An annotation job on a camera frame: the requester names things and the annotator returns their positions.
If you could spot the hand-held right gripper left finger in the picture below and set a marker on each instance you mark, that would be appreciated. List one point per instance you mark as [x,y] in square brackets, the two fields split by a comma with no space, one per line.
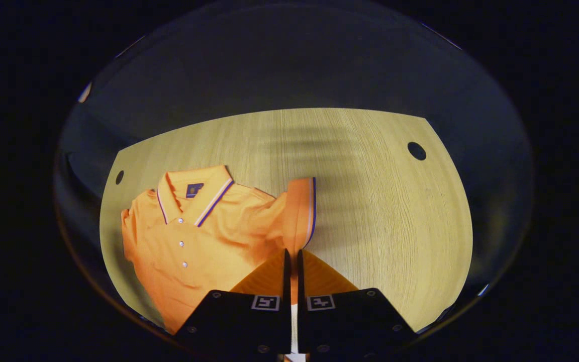
[249,322]

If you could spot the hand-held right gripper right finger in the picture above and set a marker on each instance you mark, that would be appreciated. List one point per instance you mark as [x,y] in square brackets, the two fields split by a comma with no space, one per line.
[345,322]

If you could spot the orange polo T-shirt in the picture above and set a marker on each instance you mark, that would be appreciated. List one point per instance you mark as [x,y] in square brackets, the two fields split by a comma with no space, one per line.
[209,251]

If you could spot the black backdrop cloth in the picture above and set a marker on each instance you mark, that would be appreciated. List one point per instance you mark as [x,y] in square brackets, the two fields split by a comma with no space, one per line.
[289,60]

